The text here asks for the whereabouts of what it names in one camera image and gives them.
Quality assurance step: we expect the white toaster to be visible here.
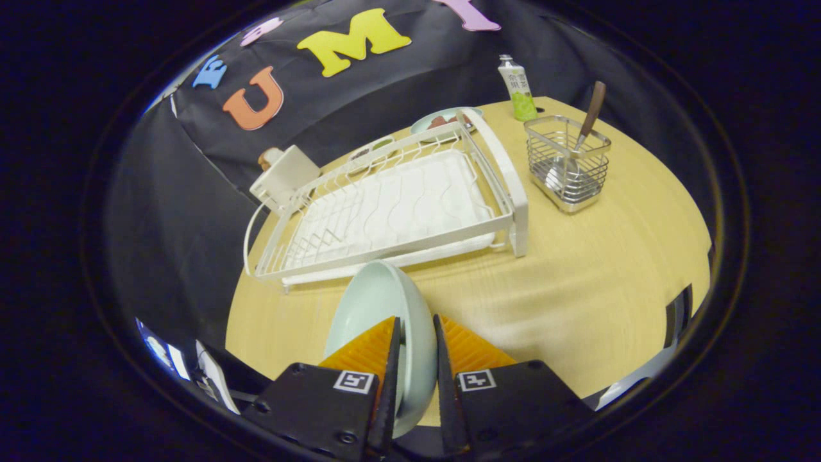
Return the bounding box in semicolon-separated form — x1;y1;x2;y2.
249;145;321;212

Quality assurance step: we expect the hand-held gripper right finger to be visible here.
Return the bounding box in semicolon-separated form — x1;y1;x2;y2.
433;313;594;456

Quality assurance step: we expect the black backdrop cloth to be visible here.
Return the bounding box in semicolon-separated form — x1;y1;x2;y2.
106;0;706;350

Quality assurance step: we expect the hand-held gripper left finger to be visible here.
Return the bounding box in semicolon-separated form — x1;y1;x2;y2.
241;316;402;459

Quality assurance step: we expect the green label drink bottle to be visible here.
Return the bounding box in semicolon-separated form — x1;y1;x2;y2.
498;55;539;123

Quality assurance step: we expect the white dish rack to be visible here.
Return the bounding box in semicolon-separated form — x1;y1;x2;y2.
242;108;530;295

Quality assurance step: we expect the pale green plate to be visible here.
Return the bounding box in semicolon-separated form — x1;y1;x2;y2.
323;260;439;439

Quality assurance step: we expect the wooden handle spoon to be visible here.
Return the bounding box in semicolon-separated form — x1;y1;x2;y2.
545;81;607;193

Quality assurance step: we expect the small plate with food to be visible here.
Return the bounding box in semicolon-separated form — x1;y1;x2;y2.
410;107;485;143

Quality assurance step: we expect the metal wire basket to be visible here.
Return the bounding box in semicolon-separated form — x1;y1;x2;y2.
524;115;612;214

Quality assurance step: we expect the white divided snack tray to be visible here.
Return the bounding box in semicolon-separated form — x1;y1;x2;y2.
350;135;398;161

